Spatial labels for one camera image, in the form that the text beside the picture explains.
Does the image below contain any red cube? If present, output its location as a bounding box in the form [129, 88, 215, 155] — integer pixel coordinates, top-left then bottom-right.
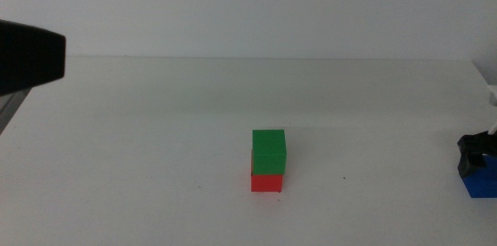
[250, 148, 284, 193]

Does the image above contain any green cube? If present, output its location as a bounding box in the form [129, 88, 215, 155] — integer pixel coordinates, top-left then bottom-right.
[251, 129, 287, 175]

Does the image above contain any blue cube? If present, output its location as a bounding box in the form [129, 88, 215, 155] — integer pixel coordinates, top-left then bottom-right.
[462, 154, 497, 199]

